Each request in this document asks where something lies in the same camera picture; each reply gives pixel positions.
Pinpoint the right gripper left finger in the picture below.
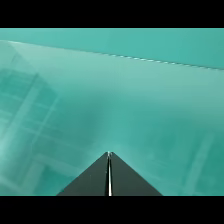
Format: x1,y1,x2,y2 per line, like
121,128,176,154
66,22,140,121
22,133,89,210
56,151,110,197

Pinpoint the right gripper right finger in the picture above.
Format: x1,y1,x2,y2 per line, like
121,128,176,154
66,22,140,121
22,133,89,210
109,151,163,197

